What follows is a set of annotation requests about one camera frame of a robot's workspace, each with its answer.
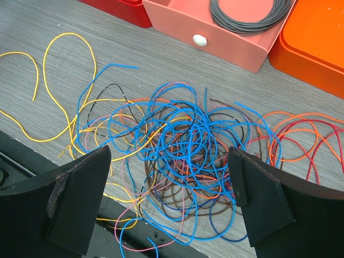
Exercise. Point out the salmon pink drawer box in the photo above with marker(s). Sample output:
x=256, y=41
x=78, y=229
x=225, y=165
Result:
x=191, y=22

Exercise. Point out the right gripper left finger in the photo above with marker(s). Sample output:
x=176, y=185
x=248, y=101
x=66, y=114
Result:
x=53, y=214

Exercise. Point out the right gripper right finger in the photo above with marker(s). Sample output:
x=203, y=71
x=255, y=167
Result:
x=284, y=215

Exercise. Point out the orange plastic box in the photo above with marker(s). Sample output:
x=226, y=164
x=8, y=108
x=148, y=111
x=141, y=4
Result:
x=310, y=45

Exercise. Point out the red plastic box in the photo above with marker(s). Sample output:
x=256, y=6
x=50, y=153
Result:
x=133, y=12

